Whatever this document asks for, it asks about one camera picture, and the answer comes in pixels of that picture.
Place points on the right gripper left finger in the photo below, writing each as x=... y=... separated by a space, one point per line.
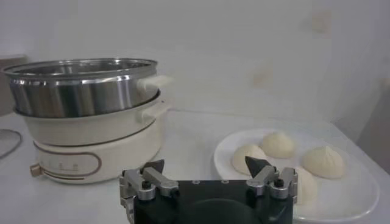
x=158 y=182

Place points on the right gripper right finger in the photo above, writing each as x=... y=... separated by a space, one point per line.
x=265 y=179

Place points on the white steamed baozi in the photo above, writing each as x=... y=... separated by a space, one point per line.
x=324 y=162
x=306 y=185
x=240 y=159
x=278 y=146

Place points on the cream electric steamer pot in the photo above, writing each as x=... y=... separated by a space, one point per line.
x=100 y=152

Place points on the white round plate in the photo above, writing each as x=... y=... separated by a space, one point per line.
x=344 y=198

